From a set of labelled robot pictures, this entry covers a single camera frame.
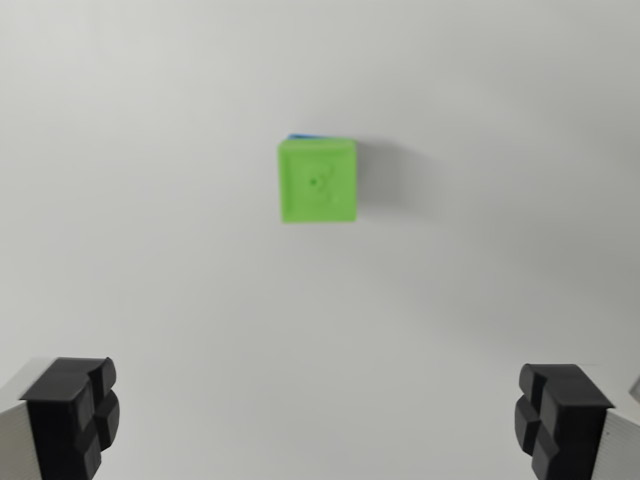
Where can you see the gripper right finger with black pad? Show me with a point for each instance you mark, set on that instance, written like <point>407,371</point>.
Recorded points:
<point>570,425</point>

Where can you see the green embossed toy cube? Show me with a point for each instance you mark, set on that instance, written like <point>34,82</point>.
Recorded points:
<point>317,182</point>

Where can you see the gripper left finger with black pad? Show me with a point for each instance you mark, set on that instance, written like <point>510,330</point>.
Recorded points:
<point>55,420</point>

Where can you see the blue embossed toy cube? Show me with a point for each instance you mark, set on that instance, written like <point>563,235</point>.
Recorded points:
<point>307,136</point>

